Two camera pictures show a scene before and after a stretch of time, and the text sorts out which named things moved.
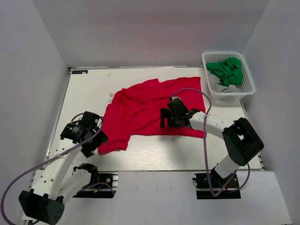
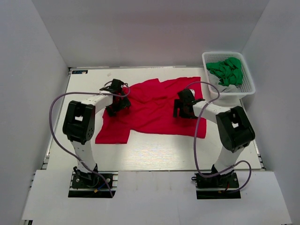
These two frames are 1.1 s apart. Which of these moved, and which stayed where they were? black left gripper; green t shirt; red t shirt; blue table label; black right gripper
Moved: red t shirt; black left gripper; black right gripper
Stayed: green t shirt; blue table label
